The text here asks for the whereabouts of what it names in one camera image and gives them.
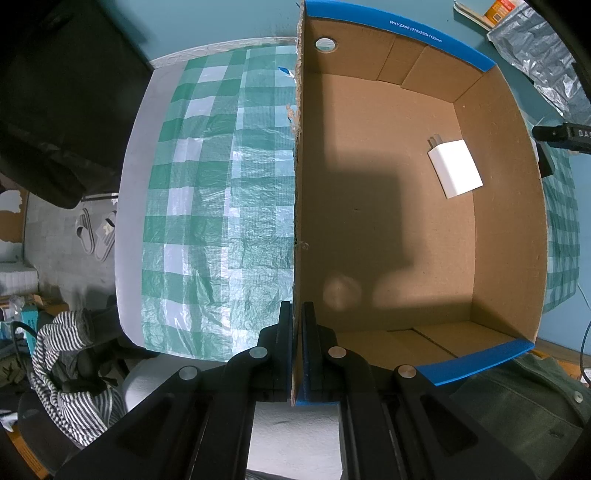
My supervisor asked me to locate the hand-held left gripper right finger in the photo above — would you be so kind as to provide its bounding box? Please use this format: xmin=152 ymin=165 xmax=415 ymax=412
xmin=298 ymin=301 xmax=540 ymax=480

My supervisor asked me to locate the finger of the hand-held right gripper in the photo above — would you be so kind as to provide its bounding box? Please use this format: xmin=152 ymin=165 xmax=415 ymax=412
xmin=531 ymin=121 xmax=571 ymax=147

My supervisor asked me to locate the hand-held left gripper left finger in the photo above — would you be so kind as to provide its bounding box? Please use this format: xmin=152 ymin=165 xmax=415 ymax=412
xmin=54 ymin=301 xmax=295 ymax=480

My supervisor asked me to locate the white charger adapter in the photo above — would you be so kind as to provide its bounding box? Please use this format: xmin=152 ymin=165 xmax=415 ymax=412
xmin=427 ymin=135 xmax=484 ymax=200

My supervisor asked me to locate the cardboard box with blue edges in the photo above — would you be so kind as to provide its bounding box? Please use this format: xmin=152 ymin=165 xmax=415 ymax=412
xmin=290 ymin=0 xmax=548 ymax=408

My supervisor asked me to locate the small black block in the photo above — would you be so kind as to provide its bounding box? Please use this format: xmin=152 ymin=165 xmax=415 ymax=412
xmin=537 ymin=142 xmax=553 ymax=178

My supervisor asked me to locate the silver plastic bag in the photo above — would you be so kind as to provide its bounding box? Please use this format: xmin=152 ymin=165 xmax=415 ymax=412
xmin=487 ymin=4 xmax=588 ymax=126

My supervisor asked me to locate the orange box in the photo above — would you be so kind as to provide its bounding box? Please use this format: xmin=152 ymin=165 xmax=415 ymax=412
xmin=488 ymin=0 xmax=523 ymax=25

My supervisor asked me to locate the green checkered tablecloth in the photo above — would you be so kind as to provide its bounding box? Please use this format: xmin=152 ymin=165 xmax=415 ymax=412
xmin=141 ymin=44 xmax=581 ymax=363

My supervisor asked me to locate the grey slipper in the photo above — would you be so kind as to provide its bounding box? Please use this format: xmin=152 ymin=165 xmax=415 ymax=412
xmin=76 ymin=208 xmax=98 ymax=253
xmin=94 ymin=210 xmax=117 ymax=262

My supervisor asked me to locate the striped cloth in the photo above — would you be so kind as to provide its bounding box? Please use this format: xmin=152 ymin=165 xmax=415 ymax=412
xmin=30 ymin=310 xmax=128 ymax=448

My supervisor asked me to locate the green jacket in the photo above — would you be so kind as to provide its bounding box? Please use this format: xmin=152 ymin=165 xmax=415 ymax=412
xmin=450 ymin=352 xmax=591 ymax=480

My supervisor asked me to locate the teal box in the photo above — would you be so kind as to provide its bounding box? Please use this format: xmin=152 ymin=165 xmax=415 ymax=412
xmin=20 ymin=304 xmax=41 ymax=357

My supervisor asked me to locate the white foam box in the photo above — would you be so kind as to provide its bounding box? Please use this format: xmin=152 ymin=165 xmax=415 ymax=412
xmin=0 ymin=262 xmax=39 ymax=297

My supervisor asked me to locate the thin cable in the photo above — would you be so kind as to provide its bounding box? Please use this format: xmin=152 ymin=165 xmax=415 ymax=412
xmin=571 ymin=281 xmax=591 ymax=385

